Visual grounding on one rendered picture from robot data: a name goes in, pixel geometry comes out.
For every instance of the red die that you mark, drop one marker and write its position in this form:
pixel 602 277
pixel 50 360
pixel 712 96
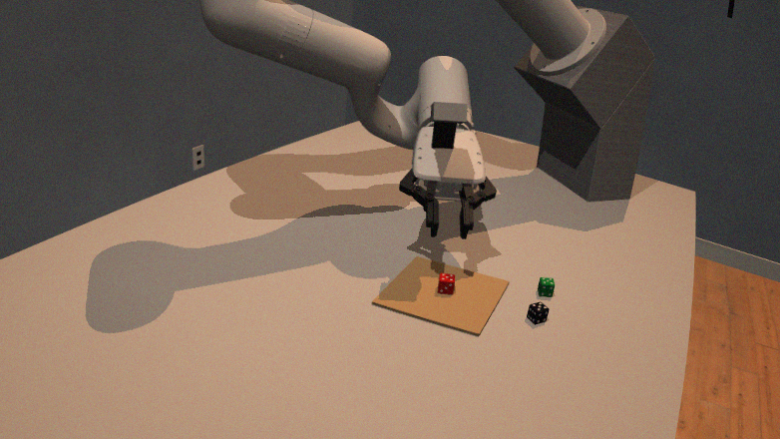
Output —
pixel 446 283

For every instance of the tan flat mat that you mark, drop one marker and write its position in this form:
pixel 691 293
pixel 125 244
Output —
pixel 414 292

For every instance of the green die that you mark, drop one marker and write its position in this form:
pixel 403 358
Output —
pixel 546 287

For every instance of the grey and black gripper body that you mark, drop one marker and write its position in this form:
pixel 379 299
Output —
pixel 450 168

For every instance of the black die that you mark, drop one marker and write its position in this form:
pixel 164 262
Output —
pixel 537 313

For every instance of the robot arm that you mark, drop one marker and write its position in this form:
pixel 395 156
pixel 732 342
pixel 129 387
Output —
pixel 306 40

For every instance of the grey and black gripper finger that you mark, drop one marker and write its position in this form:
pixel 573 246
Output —
pixel 470 201
pixel 425 198

